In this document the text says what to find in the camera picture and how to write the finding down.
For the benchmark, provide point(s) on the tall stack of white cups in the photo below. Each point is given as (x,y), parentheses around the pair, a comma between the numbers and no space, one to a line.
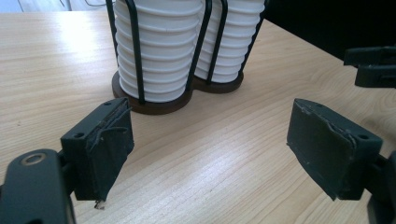
(236,40)

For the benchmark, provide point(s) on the short stack of white cups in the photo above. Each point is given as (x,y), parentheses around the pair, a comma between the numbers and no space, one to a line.
(165,46)

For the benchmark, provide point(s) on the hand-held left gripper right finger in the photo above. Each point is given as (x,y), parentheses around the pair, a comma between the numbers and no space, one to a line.
(330,149)

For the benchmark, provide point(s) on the black curtain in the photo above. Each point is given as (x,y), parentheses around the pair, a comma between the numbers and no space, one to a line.
(342,18)

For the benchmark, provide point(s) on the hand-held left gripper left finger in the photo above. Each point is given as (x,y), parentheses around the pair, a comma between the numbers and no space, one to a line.
(106,155)

